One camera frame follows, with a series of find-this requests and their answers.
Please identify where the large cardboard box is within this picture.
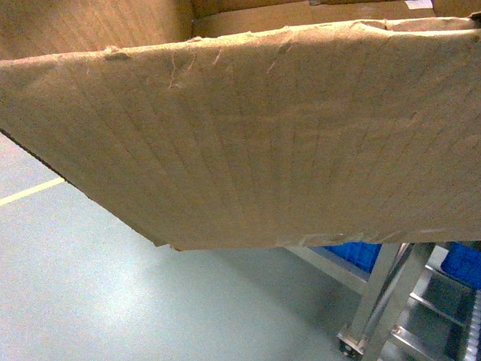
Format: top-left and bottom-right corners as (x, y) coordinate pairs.
(1, 1), (480, 250)

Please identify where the metal roller rack shelf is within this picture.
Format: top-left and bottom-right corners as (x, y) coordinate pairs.
(289, 242), (480, 360)

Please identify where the blue plastic bin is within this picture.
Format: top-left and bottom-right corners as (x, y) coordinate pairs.
(441, 242), (480, 290)
(325, 241), (382, 274)

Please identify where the blue plastic bin right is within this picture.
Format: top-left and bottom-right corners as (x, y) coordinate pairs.
(441, 242), (480, 290)

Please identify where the white label sticker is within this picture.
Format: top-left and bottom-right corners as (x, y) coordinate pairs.
(405, 0), (433, 10)

